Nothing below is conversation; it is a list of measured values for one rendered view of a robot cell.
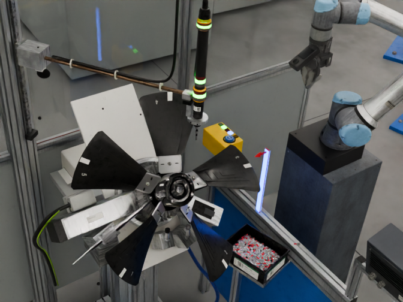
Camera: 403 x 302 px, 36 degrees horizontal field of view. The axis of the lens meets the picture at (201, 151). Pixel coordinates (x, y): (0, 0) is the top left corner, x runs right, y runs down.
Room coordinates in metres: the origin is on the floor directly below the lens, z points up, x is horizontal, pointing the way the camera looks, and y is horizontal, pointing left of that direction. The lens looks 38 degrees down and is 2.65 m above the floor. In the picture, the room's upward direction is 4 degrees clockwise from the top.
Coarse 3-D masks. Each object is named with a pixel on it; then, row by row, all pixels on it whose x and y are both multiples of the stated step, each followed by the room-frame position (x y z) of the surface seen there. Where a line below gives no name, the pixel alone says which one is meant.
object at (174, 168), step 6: (162, 156) 1.74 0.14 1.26; (168, 156) 1.73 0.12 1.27; (174, 156) 1.73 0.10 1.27; (180, 156) 1.72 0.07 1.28; (162, 162) 1.72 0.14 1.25; (174, 162) 1.71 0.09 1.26; (180, 162) 1.71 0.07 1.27; (162, 168) 1.71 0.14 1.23; (168, 168) 1.70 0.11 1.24; (174, 168) 1.70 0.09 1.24; (180, 168) 1.69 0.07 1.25
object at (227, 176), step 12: (216, 156) 1.86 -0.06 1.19; (228, 156) 1.87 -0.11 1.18; (240, 156) 1.88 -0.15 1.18; (204, 168) 1.78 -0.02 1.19; (216, 168) 1.79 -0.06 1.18; (228, 168) 1.80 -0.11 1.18; (240, 168) 1.82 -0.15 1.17; (252, 168) 1.84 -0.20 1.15; (204, 180) 1.71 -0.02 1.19; (216, 180) 1.72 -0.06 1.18; (228, 180) 1.74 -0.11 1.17; (240, 180) 1.76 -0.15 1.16; (252, 180) 1.78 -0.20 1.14
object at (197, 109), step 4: (204, 0) 1.70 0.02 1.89; (204, 4) 1.70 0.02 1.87; (200, 8) 1.71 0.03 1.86; (204, 8) 1.70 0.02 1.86; (208, 8) 1.71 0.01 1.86; (200, 12) 1.70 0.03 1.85; (204, 12) 1.69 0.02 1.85; (208, 12) 1.70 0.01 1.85; (200, 16) 1.70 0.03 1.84; (204, 16) 1.69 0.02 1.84; (208, 16) 1.70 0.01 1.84; (196, 104) 1.69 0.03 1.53; (200, 104) 1.69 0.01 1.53; (196, 108) 1.69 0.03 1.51; (200, 108) 1.69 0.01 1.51; (196, 112) 1.69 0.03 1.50; (200, 112) 1.69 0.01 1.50; (196, 116) 1.70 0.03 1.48; (200, 116) 1.70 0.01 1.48
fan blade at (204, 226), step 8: (192, 224) 1.57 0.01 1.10; (200, 224) 1.61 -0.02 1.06; (200, 232) 1.57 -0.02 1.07; (208, 232) 1.61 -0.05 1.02; (200, 240) 1.54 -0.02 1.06; (208, 240) 1.57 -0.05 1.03; (216, 240) 1.61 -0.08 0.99; (224, 240) 1.64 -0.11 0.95; (200, 248) 1.51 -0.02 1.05; (208, 248) 1.54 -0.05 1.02; (216, 248) 1.57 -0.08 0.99; (224, 248) 1.60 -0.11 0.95; (232, 248) 1.63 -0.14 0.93; (208, 256) 1.51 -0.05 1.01; (216, 256) 1.54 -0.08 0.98; (224, 256) 1.57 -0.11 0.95; (208, 264) 1.48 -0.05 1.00; (216, 264) 1.51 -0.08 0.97; (208, 272) 1.46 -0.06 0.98; (216, 272) 1.48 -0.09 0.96
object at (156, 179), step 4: (144, 176) 1.63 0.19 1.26; (148, 176) 1.63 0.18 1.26; (152, 176) 1.63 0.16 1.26; (156, 176) 1.63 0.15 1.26; (144, 180) 1.63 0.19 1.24; (148, 180) 1.63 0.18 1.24; (152, 180) 1.63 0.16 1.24; (156, 180) 1.64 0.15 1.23; (140, 184) 1.63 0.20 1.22; (144, 184) 1.63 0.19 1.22; (152, 184) 1.64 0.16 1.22; (156, 184) 1.64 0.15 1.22; (136, 188) 1.63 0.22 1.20; (140, 188) 1.63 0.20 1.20; (148, 188) 1.63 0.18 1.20; (152, 188) 1.64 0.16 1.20; (148, 192) 1.64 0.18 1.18
